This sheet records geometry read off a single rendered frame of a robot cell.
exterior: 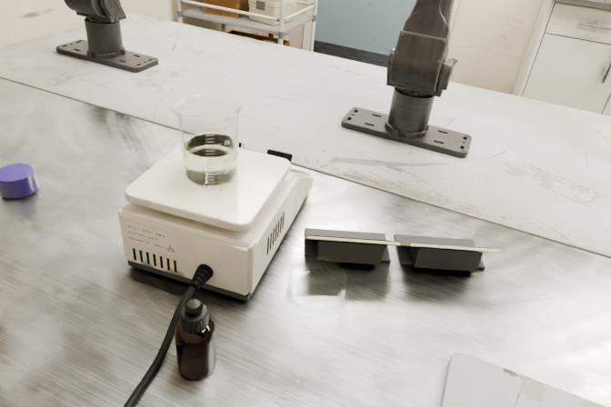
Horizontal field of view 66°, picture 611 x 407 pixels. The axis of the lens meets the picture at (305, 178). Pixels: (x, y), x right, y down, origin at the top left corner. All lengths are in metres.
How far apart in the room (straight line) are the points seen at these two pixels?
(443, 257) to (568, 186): 0.30
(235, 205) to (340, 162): 0.28
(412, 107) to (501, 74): 2.68
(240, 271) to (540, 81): 2.49
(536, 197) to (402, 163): 0.18
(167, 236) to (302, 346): 0.15
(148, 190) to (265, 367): 0.18
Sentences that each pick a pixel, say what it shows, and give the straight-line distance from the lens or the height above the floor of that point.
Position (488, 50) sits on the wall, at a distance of 3.35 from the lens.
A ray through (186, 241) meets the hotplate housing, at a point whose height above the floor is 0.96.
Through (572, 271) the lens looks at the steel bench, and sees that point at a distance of 0.59.
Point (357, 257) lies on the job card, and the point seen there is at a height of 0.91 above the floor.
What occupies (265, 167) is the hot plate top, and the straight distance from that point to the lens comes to 0.46.
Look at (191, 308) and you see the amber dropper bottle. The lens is 0.35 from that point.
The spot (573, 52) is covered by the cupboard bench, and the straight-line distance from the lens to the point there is 2.76.
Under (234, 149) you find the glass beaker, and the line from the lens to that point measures 0.42.
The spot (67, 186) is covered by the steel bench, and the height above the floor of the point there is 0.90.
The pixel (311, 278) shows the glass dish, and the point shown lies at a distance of 0.47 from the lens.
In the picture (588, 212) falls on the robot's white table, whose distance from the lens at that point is 0.71.
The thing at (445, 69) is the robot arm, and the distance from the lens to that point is 0.69.
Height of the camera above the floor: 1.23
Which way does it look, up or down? 32 degrees down
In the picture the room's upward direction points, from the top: 6 degrees clockwise
